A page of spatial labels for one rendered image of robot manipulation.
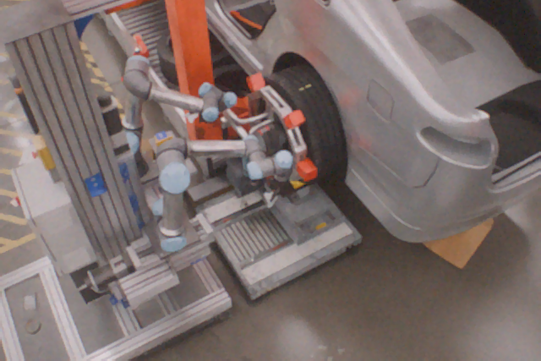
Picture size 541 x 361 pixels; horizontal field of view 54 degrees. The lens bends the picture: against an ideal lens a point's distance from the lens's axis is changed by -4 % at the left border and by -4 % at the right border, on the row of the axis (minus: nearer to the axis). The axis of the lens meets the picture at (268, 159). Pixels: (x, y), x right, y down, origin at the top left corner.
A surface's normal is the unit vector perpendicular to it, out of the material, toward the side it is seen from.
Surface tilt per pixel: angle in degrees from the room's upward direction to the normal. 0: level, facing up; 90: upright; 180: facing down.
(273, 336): 0
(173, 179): 83
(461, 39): 2
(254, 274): 0
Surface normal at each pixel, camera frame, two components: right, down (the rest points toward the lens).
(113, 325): -0.02, -0.68
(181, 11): 0.50, 0.63
